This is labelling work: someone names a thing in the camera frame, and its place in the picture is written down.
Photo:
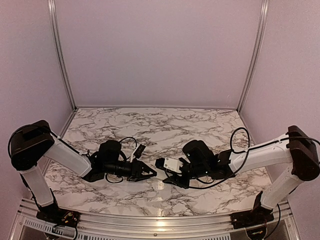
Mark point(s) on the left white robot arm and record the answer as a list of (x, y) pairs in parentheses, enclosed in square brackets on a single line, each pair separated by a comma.
[(33, 142)]

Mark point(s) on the left aluminium frame post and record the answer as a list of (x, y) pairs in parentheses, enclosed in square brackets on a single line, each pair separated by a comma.
[(59, 51)]

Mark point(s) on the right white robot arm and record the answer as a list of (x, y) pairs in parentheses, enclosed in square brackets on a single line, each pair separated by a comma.
[(293, 148)]

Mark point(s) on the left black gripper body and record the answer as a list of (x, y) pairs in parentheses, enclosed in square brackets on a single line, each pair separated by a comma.
[(123, 171)]

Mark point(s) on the front aluminium rail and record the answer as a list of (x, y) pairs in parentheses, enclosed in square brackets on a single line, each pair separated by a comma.
[(101, 226)]

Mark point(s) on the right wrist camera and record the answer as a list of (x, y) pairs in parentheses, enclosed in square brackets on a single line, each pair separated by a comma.
[(171, 164)]

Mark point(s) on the aluminium frame post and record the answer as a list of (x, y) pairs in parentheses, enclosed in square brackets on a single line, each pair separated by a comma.
[(261, 28), (59, 51)]

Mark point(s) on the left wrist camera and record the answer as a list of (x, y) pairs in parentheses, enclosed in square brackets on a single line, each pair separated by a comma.
[(136, 154)]

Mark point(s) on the right aluminium frame post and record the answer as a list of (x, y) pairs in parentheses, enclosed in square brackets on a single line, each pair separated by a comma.
[(261, 28)]

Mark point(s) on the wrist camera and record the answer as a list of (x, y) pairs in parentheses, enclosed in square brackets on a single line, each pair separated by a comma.
[(136, 154), (171, 164)]

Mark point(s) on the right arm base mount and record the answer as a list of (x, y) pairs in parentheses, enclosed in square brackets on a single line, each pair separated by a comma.
[(256, 216)]

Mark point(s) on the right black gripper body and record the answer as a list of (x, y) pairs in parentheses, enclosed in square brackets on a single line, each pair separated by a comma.
[(185, 182)]

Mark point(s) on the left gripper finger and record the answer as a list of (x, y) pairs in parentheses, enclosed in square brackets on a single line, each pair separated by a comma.
[(146, 169), (138, 178)]

